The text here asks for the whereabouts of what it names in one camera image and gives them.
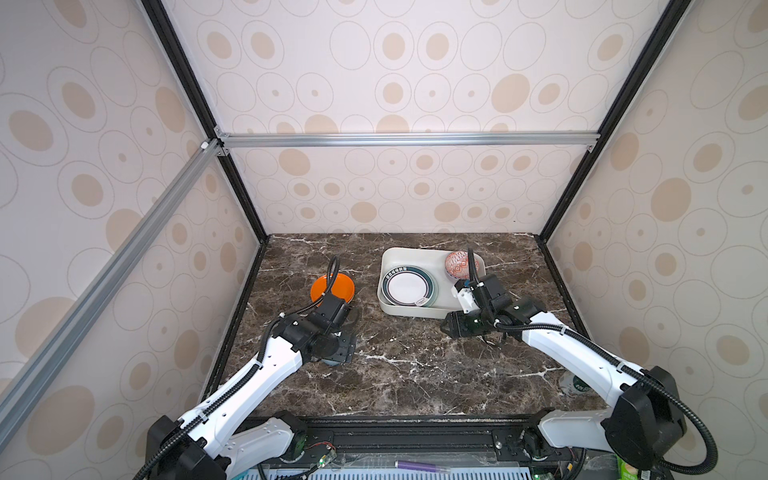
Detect purple bowl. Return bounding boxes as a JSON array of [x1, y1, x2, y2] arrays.
[[444, 251, 486, 280]]

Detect orange sunburst patterned plate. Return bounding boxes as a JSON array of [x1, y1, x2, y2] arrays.
[[381, 265, 438, 307]]

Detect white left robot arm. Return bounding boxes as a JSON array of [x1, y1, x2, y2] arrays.
[[135, 312, 357, 479]]

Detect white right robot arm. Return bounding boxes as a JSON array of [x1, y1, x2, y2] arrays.
[[440, 302, 719, 475]]

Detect white plastic bin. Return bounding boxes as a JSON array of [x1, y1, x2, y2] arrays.
[[377, 247, 469, 320]]

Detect green can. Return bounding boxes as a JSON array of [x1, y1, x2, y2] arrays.
[[558, 371, 592, 395]]

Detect purple pen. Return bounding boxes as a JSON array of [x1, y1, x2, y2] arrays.
[[395, 460, 450, 474]]

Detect green snack packet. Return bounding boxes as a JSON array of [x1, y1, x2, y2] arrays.
[[617, 459, 640, 480]]

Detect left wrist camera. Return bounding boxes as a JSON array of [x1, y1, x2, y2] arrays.
[[307, 294, 361, 334]]

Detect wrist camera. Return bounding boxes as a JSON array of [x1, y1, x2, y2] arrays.
[[307, 294, 361, 334], [451, 274, 514, 315]]

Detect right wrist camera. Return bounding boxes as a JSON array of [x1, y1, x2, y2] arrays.
[[451, 274, 514, 315]]

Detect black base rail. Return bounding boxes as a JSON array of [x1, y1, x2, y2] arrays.
[[157, 419, 625, 480]]

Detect silver horizontal rail back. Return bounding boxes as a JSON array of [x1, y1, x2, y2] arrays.
[[221, 131, 600, 149]]

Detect black vertical frame post left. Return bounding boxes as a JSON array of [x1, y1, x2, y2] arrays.
[[140, 0, 269, 244]]

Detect black vertical frame post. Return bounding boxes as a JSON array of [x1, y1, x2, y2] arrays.
[[536, 0, 692, 245], [140, 0, 269, 244]]

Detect silver diagonal rail left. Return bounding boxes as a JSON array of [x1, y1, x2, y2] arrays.
[[1, 139, 223, 449]]

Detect black vertical frame post right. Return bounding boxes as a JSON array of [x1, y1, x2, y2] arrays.
[[536, 0, 692, 245]]

